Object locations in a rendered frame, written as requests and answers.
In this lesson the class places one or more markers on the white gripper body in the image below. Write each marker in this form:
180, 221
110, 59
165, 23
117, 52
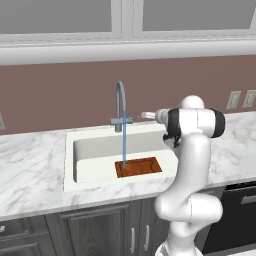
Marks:
148, 115

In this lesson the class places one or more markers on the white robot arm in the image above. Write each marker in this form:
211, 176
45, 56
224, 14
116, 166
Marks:
190, 156

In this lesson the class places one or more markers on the grey curved sink faucet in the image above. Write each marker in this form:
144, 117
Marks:
119, 100

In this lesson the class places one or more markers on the blue water stream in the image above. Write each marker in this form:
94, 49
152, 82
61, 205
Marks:
124, 146

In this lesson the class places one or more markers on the brown wooden cutting board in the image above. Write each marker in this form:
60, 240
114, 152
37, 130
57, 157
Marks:
141, 167

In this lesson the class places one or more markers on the white sink basin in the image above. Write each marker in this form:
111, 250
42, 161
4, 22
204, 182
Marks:
96, 150

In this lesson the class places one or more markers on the narrow dark grey cupboard door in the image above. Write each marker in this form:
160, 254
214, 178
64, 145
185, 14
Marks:
156, 233

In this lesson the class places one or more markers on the wide dark grey cupboard door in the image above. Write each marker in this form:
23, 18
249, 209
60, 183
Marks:
96, 231

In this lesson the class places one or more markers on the black dishwasher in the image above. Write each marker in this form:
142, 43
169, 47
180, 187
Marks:
233, 223

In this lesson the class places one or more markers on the dark grey drawer front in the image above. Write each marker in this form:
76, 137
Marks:
15, 227
23, 248

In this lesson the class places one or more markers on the beige wall outlet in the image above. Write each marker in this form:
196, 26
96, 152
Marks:
1, 122
249, 98
233, 100

